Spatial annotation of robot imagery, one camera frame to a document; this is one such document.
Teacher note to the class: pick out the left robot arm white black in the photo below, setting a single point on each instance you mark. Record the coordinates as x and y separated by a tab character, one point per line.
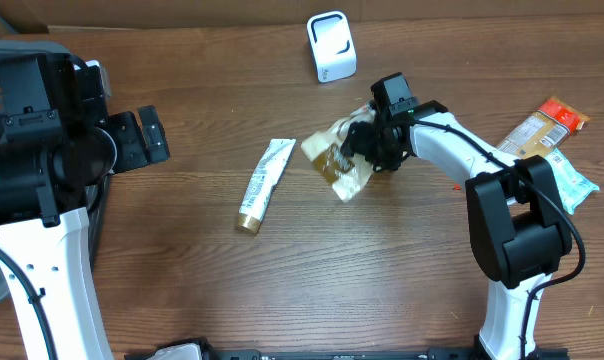
57	139

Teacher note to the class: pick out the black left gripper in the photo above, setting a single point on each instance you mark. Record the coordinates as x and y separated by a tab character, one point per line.
133	140

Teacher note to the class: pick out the beige paper pouch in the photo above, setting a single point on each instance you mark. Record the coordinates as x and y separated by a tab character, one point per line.
347	175

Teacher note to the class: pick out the white barcode scanner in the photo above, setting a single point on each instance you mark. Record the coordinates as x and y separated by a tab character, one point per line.
332	46

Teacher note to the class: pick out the orange spaghetti pack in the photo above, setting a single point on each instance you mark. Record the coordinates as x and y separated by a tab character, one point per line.
544	130

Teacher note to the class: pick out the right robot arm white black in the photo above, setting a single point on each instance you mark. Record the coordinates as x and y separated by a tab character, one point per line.
518	229

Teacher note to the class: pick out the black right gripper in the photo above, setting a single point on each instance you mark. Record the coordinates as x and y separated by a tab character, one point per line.
364	140

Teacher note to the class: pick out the white cream tube gold cap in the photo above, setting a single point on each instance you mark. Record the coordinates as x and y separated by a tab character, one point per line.
262	183

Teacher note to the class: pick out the teal wet wipes pack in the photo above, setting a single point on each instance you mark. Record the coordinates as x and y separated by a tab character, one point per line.
573	187

